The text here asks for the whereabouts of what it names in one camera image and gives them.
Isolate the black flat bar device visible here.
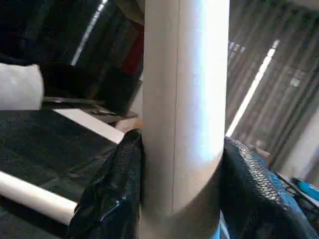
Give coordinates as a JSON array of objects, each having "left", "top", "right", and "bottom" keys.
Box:
[{"left": 42, "top": 96, "right": 118, "bottom": 116}]

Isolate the grey printed cushion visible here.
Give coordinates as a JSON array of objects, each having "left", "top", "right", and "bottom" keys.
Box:
[{"left": 0, "top": 62, "right": 45, "bottom": 111}]

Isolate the white flat board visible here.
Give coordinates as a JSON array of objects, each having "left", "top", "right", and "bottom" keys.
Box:
[{"left": 53, "top": 108, "right": 126, "bottom": 145}]

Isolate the grey striped curtain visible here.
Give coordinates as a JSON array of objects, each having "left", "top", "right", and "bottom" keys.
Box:
[{"left": 224, "top": 0, "right": 319, "bottom": 173}]

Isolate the black work mat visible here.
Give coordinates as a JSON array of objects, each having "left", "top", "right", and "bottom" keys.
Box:
[{"left": 0, "top": 109, "right": 126, "bottom": 239}]

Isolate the black sofa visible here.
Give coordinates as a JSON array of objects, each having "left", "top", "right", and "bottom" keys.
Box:
[{"left": 0, "top": 0, "right": 145, "bottom": 118}]

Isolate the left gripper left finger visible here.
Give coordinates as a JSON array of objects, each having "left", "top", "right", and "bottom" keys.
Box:
[{"left": 67, "top": 128, "right": 144, "bottom": 239}]

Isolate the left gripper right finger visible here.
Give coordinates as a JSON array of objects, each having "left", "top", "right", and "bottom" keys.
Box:
[{"left": 216, "top": 135, "right": 319, "bottom": 239}]

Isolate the white plastic table leg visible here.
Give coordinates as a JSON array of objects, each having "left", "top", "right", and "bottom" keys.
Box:
[
  {"left": 139, "top": 0, "right": 230, "bottom": 239},
  {"left": 0, "top": 171, "right": 79, "bottom": 227}
]

